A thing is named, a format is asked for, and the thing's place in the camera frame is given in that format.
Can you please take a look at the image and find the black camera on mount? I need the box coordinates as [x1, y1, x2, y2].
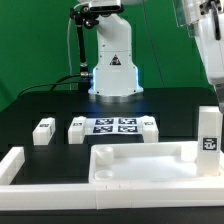
[88, 0, 123, 14]

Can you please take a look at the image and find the white desk tabletop tray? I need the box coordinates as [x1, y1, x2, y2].
[88, 141, 224, 185]

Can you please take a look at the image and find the white U-shaped obstacle fence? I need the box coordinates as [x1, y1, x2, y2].
[0, 147, 224, 211]

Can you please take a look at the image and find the fiducial marker base sheet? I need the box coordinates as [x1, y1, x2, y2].
[85, 117, 142, 135]

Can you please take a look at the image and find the black cable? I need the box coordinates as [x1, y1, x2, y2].
[16, 73, 84, 98]

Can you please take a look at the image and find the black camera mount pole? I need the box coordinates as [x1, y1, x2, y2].
[70, 6, 99, 92]

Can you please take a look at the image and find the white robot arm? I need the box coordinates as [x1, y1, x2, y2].
[78, 0, 224, 114]

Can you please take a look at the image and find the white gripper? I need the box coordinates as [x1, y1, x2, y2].
[193, 13, 224, 114]

